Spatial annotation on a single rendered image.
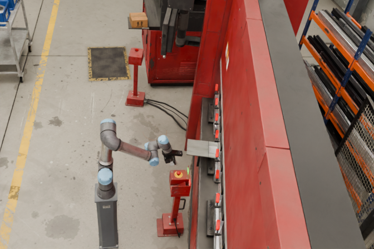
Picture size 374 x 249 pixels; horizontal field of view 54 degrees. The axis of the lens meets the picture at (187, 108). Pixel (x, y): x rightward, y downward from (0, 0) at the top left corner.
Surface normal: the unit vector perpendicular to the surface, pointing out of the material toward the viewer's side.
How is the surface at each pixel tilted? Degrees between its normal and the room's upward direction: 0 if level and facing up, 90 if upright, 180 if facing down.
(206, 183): 0
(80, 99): 0
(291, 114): 0
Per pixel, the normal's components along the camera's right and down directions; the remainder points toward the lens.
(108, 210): 0.16, 0.67
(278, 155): 0.11, -0.74
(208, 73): -0.05, 0.66
